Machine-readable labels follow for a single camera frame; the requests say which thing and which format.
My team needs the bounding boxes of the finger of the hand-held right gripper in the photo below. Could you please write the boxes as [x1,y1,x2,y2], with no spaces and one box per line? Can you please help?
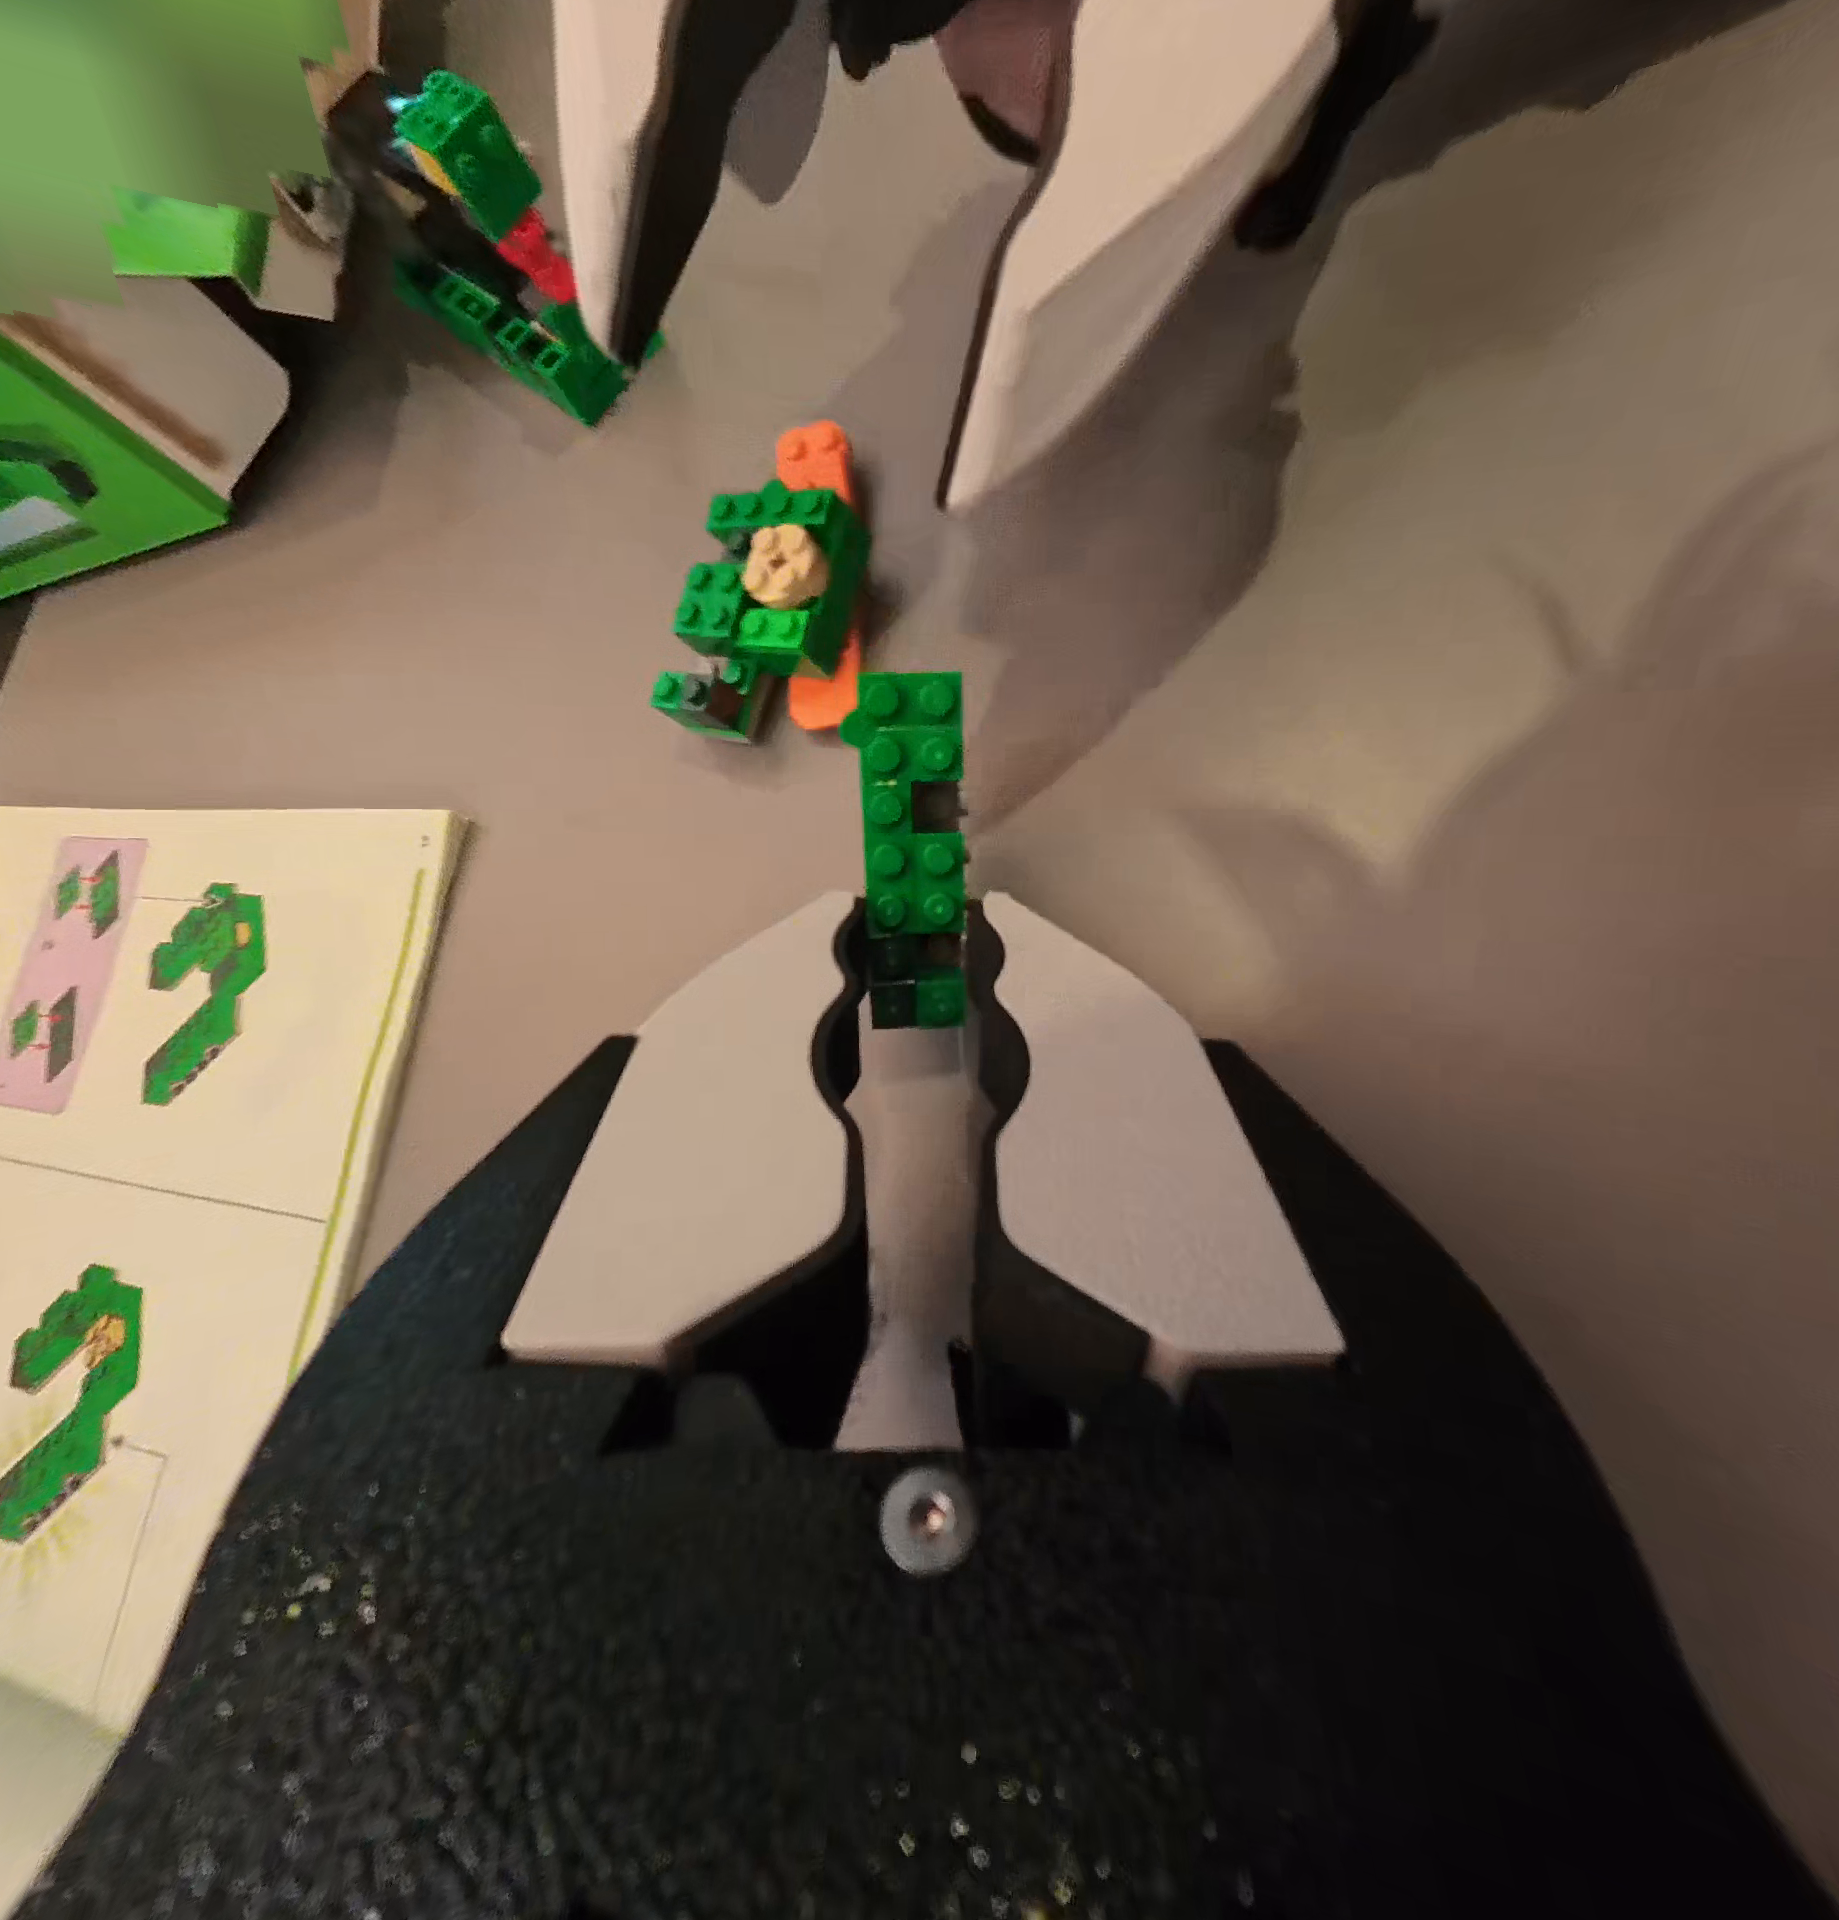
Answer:
[933,0,1351,516]
[553,0,845,367]

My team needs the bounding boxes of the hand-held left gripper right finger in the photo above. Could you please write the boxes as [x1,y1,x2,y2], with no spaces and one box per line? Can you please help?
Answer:
[979,893,1347,1380]

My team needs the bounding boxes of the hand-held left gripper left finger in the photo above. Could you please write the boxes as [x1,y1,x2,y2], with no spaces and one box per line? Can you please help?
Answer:
[499,889,873,1374]

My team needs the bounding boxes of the green brick strip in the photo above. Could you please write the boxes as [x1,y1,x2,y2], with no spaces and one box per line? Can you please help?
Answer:
[841,671,975,1039]

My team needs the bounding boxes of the green orange brick model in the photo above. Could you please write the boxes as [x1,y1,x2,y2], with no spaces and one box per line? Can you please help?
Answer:
[649,420,875,748]

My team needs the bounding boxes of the green red black brick model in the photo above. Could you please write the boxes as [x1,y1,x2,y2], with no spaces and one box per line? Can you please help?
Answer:
[319,66,665,433]

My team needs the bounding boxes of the brick instruction booklet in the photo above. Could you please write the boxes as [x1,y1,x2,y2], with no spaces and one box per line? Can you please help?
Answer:
[0,807,471,1746]

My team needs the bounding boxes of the green cardboard box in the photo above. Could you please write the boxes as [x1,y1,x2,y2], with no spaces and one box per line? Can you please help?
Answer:
[0,193,293,618]

